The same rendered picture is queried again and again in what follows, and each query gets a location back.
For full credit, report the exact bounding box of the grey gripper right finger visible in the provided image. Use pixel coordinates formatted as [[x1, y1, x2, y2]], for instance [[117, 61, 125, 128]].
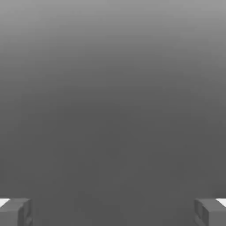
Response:
[[193, 198, 226, 226]]

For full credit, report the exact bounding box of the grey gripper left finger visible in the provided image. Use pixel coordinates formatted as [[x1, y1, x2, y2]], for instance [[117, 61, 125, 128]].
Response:
[[0, 198, 33, 226]]

